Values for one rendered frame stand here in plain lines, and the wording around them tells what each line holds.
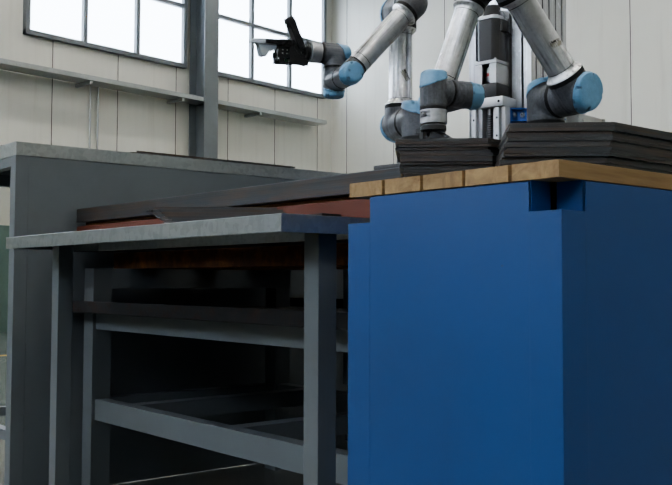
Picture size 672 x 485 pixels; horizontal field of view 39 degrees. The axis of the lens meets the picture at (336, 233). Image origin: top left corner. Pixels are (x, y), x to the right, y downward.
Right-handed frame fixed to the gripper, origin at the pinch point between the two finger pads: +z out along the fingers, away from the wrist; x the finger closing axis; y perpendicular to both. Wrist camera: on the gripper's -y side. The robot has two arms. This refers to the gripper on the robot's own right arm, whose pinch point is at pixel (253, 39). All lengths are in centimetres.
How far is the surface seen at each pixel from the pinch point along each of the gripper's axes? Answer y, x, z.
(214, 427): 105, -95, 34
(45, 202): 57, -15, 67
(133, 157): 42, -5, 40
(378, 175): 42, -145, 18
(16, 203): 57, -18, 76
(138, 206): 55, -53, 47
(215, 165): 43.3, 4.2, 10.0
